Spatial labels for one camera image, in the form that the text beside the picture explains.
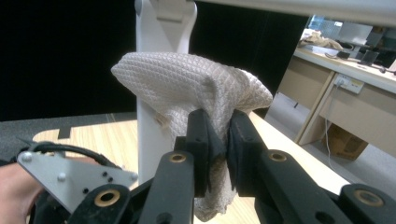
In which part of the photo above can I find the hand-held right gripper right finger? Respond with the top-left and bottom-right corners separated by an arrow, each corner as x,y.
226,108 -> 353,224

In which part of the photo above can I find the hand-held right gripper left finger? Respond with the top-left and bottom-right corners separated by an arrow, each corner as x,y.
137,108 -> 226,224

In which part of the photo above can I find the white desk lamp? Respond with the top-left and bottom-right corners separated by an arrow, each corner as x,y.
134,0 -> 396,187

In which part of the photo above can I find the beige textured cloth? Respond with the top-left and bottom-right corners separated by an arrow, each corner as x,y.
110,51 -> 275,223

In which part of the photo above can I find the dark tape strip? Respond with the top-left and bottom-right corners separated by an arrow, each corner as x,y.
57,126 -> 74,140

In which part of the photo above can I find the brown cardboard box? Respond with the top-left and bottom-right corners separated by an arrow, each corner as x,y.
321,123 -> 369,162

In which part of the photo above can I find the light wooden desk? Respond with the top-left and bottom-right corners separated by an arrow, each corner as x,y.
264,46 -> 396,159

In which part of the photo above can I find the black curtain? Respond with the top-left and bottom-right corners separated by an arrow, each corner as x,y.
0,0 -> 310,122

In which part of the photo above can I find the white power strip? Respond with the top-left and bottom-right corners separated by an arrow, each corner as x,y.
332,73 -> 365,95

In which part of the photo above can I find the beige bag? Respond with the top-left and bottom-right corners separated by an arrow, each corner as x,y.
298,29 -> 344,51

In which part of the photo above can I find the small black device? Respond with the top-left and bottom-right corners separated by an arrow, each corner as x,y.
357,49 -> 381,66

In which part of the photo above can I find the grey monitor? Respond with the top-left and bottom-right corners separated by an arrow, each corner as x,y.
337,21 -> 374,49

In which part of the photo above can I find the white floor cable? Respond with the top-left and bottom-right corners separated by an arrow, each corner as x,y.
323,83 -> 341,173

